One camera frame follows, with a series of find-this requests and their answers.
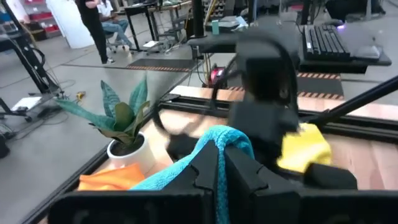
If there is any blue microfiber towel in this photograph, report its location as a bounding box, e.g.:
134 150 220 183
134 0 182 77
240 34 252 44
129 124 256 224

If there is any black computer desk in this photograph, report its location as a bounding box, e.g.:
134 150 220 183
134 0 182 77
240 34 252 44
187 14 393 75

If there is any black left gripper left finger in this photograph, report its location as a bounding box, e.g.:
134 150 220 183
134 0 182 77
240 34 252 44
46 140 218 224

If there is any black desk pole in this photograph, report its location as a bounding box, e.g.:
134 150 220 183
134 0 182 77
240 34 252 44
191 0 206 39

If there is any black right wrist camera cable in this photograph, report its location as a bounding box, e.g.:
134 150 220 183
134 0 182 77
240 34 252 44
151 70 244 141

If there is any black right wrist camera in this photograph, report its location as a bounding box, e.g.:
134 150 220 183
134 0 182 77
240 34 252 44
244 57 295 102

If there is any office chair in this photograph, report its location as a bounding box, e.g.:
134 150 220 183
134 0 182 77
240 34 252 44
104 30 129 54

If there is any orange microfiber towel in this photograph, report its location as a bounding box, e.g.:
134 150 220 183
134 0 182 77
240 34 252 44
77 163 146 191

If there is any yellow microfiber towel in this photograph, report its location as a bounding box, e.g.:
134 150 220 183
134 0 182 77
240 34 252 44
276 123 333 174

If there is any shelf with red bins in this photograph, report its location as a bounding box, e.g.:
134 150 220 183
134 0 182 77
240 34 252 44
21 0 63 41

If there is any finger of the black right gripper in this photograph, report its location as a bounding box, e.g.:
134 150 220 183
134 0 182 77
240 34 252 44
304 163 358 190
167 133 203 161

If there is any snake plant in white pot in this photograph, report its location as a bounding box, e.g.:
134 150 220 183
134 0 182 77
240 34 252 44
55 75 156 175

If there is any grey computer mouse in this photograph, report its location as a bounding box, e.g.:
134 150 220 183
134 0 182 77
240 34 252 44
354 45 382 60

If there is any black keyboard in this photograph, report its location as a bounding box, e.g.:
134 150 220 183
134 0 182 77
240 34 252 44
302 24 352 62

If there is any black hazard striped floor mat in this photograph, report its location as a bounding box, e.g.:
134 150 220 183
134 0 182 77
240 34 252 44
126 58 196 73
226 72 345 101

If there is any black background table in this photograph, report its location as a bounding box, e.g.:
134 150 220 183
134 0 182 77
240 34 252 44
124 2 160 52

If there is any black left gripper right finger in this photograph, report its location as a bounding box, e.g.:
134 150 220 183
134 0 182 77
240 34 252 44
224 146 398 224

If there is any white cabinet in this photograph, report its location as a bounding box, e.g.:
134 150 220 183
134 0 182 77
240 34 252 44
45 0 96 50

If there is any black aluminium table frame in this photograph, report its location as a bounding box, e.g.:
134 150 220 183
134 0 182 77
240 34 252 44
18 76 398 224

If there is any person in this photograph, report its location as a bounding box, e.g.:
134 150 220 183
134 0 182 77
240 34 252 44
96 0 135 50
74 0 116 65

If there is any white paper sheet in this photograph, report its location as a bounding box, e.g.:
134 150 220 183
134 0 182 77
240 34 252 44
11 96 43 112

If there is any red device under desk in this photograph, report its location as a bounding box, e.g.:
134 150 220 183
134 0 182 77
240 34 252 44
210 66 227 87

